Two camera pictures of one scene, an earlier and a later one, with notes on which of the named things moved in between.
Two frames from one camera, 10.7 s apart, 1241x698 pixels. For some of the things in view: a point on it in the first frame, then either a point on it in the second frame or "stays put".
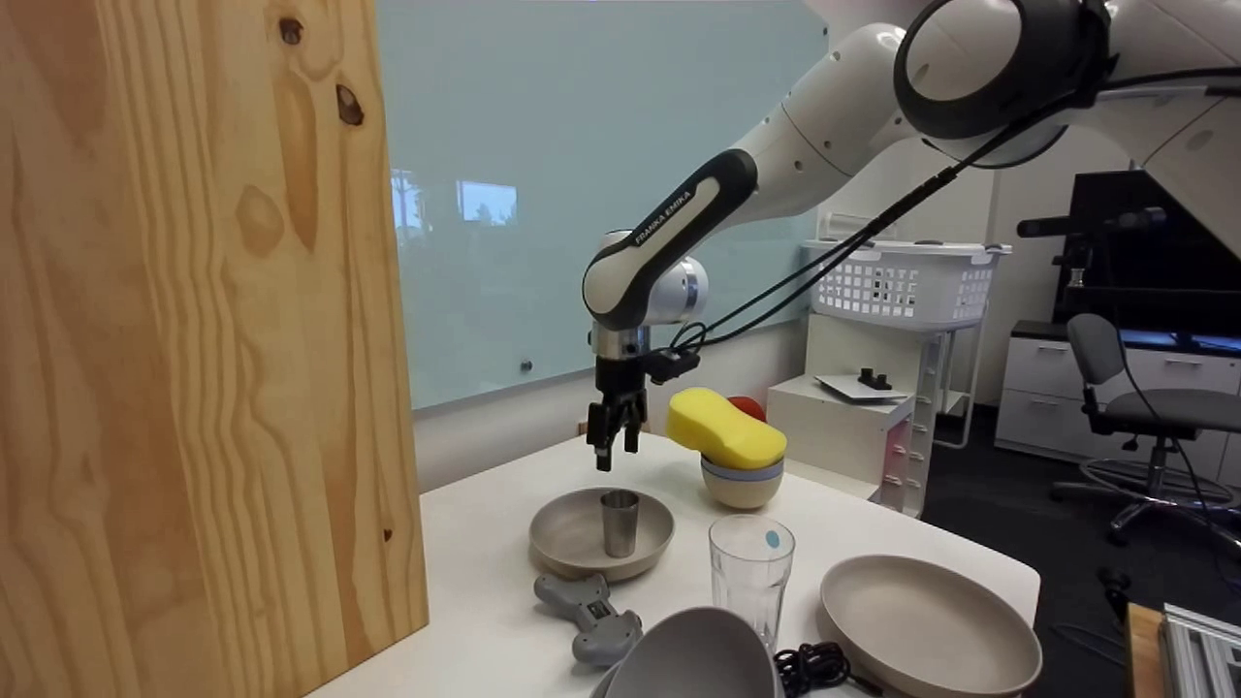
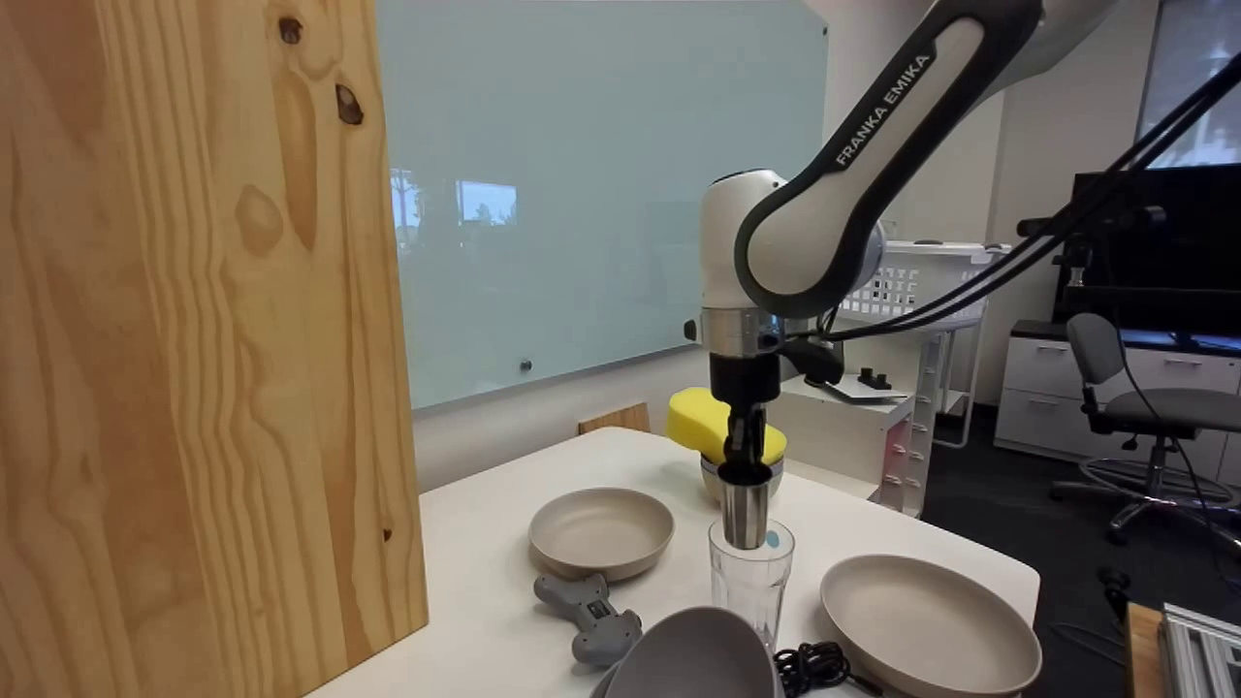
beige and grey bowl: x=742 y=487 stays put
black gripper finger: x=603 y=456 to x=735 y=440
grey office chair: x=1158 y=416 stays put
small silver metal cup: x=623 y=517 to x=746 y=504
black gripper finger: x=628 y=440 to x=752 y=435
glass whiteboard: x=525 y=134 stays put
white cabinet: x=822 y=431 stays put
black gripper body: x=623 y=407 to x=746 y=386
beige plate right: x=914 y=625 stays put
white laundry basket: x=907 y=283 stays put
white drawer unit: x=1047 y=413 stays put
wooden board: x=208 y=456 stays put
